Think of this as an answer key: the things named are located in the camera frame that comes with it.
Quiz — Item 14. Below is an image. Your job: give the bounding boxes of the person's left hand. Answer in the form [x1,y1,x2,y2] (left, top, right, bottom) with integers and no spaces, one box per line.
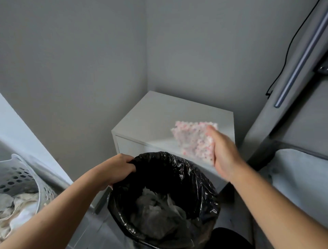
[99,153,136,191]

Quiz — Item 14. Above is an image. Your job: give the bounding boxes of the person's right hand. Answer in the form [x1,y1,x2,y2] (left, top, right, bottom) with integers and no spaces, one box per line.
[205,125,248,183]

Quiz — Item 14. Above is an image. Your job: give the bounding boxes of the pink white patterned wrapper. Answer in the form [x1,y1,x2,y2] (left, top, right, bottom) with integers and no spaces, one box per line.
[171,121,219,165]

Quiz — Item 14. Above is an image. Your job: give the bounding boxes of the black plastic trash bag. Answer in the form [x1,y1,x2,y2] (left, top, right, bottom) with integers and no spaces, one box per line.
[107,151,221,249]

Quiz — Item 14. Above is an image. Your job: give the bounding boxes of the person's right forearm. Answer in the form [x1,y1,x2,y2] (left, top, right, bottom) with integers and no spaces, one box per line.
[229,163,328,249]

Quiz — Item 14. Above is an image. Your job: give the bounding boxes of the person's left forearm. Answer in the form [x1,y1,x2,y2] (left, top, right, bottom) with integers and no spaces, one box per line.
[0,164,111,249]

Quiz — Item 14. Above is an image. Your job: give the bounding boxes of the white bedside cabinet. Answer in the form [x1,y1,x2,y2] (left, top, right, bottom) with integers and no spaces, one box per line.
[111,90,235,204]

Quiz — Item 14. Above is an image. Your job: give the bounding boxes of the crumpled white waste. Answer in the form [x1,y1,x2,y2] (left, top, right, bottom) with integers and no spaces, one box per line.
[130,187,188,242]

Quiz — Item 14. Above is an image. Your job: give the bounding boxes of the light blue bedding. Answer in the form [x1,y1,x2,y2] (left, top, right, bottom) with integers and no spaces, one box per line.
[258,148,328,222]

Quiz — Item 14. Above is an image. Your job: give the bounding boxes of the person's black shorts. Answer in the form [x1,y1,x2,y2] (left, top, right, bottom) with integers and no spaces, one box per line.
[211,227,253,249]

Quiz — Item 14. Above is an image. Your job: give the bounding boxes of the white sloped ledge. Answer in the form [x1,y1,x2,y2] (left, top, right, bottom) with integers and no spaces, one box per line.
[0,92,74,186]

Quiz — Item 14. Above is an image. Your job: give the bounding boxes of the white perforated laundry basket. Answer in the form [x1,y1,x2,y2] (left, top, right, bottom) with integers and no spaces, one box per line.
[0,153,58,239]

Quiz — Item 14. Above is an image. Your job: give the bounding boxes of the silver metal strip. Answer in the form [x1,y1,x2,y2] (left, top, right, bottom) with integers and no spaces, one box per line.
[274,10,328,108]

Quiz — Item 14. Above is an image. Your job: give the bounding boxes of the beige white laundry clothes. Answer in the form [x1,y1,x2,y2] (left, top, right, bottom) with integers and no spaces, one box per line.
[0,192,40,239]

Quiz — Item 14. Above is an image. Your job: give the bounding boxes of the black cable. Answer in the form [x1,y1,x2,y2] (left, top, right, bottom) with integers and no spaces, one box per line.
[265,0,321,99]

